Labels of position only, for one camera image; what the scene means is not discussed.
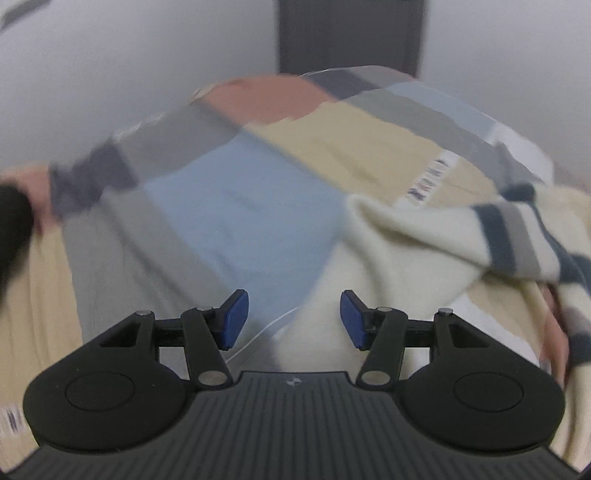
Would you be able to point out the patchwork bed sheet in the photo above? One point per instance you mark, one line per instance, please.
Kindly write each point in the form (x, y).
(240, 207)

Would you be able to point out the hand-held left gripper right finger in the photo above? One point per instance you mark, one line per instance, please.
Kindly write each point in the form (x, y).
(353, 318)

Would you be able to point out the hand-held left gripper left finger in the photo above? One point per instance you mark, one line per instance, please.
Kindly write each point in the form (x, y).
(233, 318)

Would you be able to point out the cream fleece towel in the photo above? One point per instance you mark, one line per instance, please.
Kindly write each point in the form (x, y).
(415, 249)

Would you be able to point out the dark cloth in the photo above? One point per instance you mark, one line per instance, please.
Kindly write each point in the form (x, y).
(16, 240)

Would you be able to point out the grey door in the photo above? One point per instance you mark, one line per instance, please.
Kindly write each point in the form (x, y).
(346, 32)

